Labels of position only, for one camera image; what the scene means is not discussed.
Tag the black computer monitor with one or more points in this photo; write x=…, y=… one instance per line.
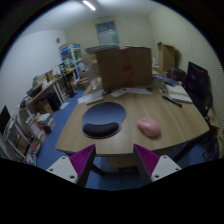
x=197, y=81

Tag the glass door cabinet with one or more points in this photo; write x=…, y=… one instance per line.
x=71, y=55

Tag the wooden desk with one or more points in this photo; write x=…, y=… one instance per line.
x=178, y=125

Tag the white shelf unit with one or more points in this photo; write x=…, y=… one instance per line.
x=25, y=145

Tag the pink computer mouse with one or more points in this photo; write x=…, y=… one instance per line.
x=149, y=127

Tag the side desk with clutter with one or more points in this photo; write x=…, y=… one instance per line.
x=57, y=90

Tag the tall cardboard box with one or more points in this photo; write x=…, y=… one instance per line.
x=166, y=53

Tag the ceiling light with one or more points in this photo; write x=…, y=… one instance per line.
x=88, y=4

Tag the window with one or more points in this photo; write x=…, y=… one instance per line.
x=107, y=33

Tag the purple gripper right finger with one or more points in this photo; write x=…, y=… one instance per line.
x=152, y=166

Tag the white remote control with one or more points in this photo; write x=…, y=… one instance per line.
x=119, y=93

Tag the black pen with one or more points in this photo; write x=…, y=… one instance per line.
x=172, y=101

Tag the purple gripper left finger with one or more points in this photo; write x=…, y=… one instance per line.
x=75, y=168

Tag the blue mouse pad wrist rest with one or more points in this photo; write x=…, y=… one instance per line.
x=103, y=120

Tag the white keyboard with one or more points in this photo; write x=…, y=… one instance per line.
x=91, y=96

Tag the large cardboard box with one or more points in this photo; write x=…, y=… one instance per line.
x=127, y=67

